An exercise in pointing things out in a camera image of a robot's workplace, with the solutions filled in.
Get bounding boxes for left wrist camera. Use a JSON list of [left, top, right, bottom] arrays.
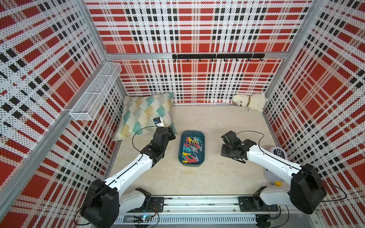
[[153, 117, 164, 127]]

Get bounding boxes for white wire mesh shelf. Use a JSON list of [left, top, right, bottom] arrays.
[[69, 62, 121, 121]]

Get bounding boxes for teal plastic storage box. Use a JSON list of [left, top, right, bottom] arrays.
[[178, 130, 205, 167]]

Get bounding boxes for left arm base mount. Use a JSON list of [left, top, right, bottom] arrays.
[[121, 187, 164, 213]]

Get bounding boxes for aluminium front rail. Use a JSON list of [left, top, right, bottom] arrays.
[[82, 194, 320, 215]]

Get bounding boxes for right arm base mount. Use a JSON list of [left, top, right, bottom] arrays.
[[238, 186, 279, 212]]

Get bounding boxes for patterned cushion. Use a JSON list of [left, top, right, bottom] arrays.
[[113, 93, 177, 141]]

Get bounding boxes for grey clothespin top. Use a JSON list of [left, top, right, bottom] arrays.
[[190, 146, 199, 153]]

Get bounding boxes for white plush dog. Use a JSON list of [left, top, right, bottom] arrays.
[[232, 93, 268, 113]]

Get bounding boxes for black hook rail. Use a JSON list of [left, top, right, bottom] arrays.
[[172, 53, 265, 60]]

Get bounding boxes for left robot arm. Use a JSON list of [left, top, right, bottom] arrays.
[[76, 126, 176, 228]]

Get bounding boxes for green circuit board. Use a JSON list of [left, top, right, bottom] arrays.
[[133, 215, 151, 224]]

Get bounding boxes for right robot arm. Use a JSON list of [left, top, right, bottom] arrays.
[[221, 131, 327, 214]]

